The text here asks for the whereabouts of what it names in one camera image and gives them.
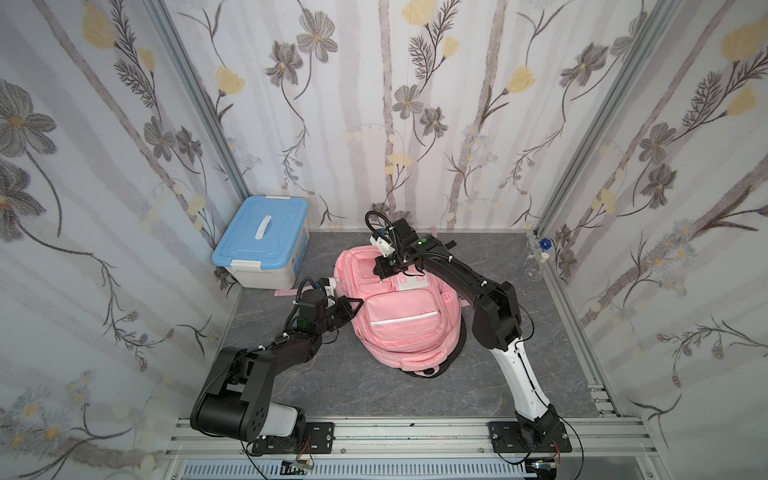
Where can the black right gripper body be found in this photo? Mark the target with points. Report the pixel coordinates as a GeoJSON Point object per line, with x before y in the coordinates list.
{"type": "Point", "coordinates": [397, 257]}

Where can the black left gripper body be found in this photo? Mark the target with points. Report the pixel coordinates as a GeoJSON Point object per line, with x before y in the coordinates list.
{"type": "Point", "coordinates": [331, 317]}

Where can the pink school backpack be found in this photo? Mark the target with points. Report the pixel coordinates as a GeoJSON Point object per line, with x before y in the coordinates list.
{"type": "Point", "coordinates": [411, 322]}

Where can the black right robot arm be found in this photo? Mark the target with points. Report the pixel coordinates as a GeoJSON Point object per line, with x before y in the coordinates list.
{"type": "Point", "coordinates": [497, 321]}

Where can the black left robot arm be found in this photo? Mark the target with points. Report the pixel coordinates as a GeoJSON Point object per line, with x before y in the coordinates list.
{"type": "Point", "coordinates": [236, 399]}

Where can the blue lidded storage box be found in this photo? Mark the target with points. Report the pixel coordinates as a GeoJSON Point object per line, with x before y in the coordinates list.
{"type": "Point", "coordinates": [264, 245]}

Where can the clear glass flask blue cap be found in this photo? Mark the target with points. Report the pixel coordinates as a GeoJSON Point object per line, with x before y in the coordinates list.
{"type": "Point", "coordinates": [538, 254]}

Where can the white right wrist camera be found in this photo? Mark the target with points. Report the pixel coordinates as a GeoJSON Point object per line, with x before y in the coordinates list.
{"type": "Point", "coordinates": [383, 245]}

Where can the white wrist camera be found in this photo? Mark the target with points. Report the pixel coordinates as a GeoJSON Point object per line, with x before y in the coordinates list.
{"type": "Point", "coordinates": [328, 284]}
{"type": "Point", "coordinates": [383, 245]}

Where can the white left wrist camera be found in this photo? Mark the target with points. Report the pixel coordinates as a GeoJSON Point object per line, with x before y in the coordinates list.
{"type": "Point", "coordinates": [328, 284]}

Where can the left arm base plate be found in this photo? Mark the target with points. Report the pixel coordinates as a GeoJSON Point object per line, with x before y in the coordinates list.
{"type": "Point", "coordinates": [306, 438]}

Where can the white slotted cable duct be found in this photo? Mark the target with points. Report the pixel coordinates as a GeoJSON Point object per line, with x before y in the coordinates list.
{"type": "Point", "coordinates": [467, 468]}

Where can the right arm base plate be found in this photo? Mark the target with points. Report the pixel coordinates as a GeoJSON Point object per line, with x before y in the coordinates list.
{"type": "Point", "coordinates": [513, 437]}

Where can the aluminium front rail frame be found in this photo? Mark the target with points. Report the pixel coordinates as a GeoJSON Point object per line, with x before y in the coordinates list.
{"type": "Point", "coordinates": [603, 448]}

